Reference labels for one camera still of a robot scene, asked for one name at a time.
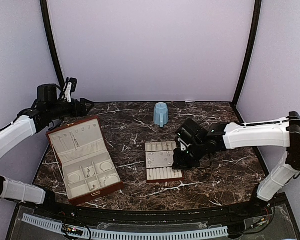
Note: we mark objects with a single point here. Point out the black right corner post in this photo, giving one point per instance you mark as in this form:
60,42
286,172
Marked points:
248,53

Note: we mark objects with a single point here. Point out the small circuit board with leds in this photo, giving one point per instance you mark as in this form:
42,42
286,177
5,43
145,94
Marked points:
67,229

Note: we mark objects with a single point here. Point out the black front table rail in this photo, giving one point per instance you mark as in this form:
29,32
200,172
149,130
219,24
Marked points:
234,214

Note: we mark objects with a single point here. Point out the black left corner post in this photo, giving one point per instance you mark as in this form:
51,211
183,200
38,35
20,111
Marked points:
51,42

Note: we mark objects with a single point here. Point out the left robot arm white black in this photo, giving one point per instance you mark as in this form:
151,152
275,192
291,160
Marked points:
52,103

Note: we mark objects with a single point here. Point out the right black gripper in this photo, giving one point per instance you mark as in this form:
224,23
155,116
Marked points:
179,164

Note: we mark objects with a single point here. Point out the brown jewelry tray cream lining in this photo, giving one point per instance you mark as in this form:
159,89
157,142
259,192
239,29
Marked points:
159,161

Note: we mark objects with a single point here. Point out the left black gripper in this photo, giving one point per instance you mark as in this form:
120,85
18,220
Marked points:
81,105

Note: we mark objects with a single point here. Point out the light blue upside-down mug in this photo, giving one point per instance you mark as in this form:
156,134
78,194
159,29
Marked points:
161,114

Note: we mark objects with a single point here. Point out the white slotted cable duct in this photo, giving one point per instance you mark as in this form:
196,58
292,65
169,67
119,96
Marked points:
98,234

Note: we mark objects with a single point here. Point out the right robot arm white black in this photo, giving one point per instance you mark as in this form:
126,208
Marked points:
283,132

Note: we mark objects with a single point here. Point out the brown jewelry box cream lining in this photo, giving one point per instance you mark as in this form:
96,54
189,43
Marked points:
83,160

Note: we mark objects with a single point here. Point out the black corner post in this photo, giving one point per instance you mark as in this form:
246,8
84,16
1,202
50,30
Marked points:
51,42
248,53

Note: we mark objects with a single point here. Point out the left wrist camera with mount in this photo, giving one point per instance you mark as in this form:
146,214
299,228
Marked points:
69,88

